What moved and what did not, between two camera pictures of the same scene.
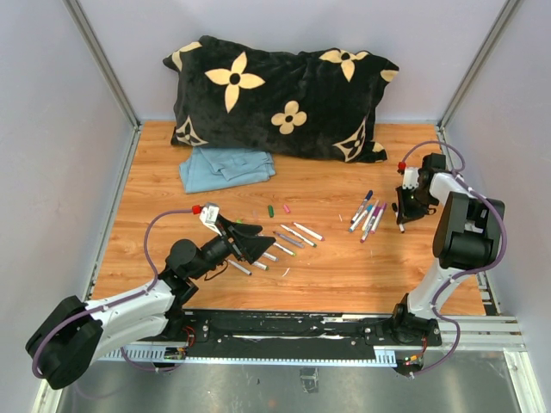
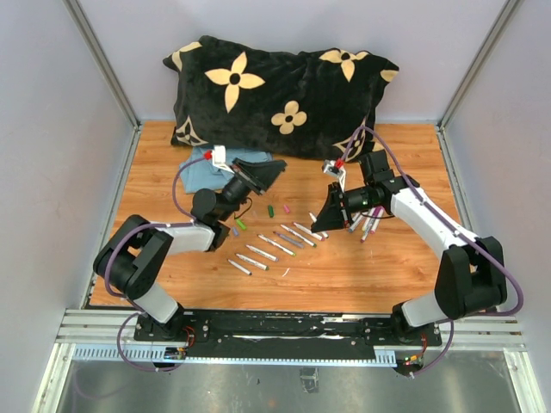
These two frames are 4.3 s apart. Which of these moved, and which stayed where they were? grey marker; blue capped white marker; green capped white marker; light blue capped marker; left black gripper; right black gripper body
Moved: left black gripper; right black gripper body
Stayed: light blue capped marker; blue capped white marker; green capped white marker; grey marker
